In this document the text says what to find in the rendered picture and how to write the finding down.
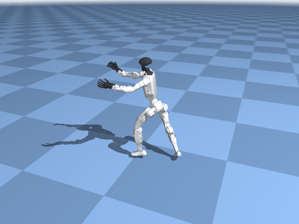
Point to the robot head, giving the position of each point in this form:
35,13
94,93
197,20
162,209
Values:
145,61

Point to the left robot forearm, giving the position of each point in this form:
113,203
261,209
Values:
122,88

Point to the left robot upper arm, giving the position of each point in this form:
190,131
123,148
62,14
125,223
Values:
142,83

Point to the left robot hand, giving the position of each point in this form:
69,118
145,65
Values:
105,84

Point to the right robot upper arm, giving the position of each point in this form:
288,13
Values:
136,75

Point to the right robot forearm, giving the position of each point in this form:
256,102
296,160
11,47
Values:
125,74

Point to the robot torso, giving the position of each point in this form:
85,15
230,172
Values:
150,92

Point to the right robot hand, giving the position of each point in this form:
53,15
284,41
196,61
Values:
114,66

